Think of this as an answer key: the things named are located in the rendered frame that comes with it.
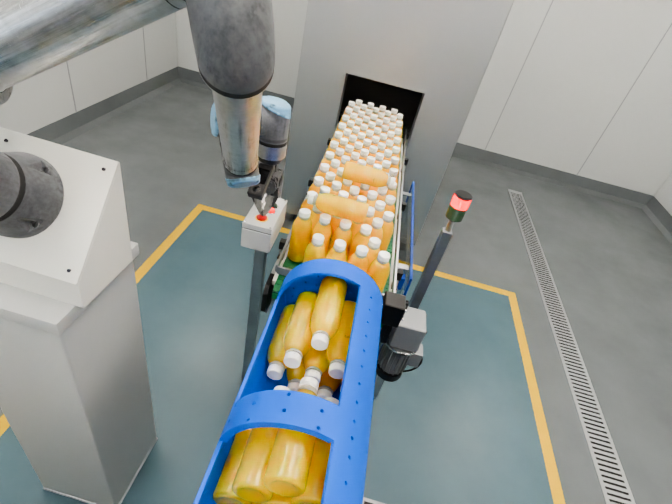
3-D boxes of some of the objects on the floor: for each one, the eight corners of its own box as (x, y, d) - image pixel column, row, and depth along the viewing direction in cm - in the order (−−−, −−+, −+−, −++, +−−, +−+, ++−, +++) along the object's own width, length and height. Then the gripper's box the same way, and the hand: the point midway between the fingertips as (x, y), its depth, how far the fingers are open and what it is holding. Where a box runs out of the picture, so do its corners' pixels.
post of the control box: (239, 394, 206) (256, 235, 145) (242, 387, 209) (259, 229, 149) (247, 396, 206) (267, 238, 145) (250, 389, 209) (270, 232, 149)
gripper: (288, 152, 129) (280, 209, 142) (260, 145, 129) (255, 202, 142) (281, 164, 123) (273, 222, 135) (252, 156, 123) (247, 215, 136)
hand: (262, 213), depth 136 cm, fingers closed
